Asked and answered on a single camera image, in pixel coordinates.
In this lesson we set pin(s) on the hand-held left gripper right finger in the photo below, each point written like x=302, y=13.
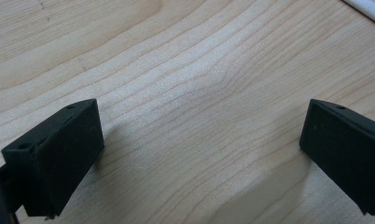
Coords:
x=347, y=149

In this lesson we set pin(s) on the clear plastic pouch white trim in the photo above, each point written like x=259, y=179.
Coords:
x=370, y=9

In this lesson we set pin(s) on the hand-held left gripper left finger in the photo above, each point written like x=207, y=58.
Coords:
x=61, y=155

